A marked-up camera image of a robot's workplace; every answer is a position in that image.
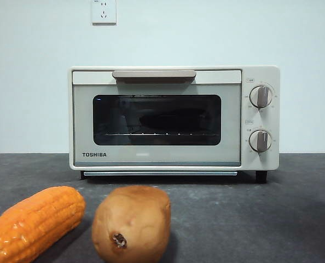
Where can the dark purple eggplant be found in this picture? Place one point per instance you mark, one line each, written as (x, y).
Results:
(170, 120)

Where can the black oven foot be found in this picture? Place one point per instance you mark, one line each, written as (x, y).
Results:
(261, 176)
(82, 175)

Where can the cream Toshiba toaster oven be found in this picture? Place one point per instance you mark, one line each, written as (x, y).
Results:
(263, 74)

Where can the metal crumb tray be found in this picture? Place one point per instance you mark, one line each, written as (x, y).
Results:
(159, 173)

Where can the brown potato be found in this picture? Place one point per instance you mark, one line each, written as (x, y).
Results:
(132, 219)

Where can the cream timer knob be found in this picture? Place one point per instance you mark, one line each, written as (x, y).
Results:
(260, 141)

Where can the cream temperature knob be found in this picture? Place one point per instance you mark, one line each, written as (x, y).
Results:
(260, 96)

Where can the orange corn cob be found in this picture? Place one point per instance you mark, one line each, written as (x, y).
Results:
(34, 222)

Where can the white wall socket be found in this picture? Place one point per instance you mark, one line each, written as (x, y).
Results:
(104, 13)

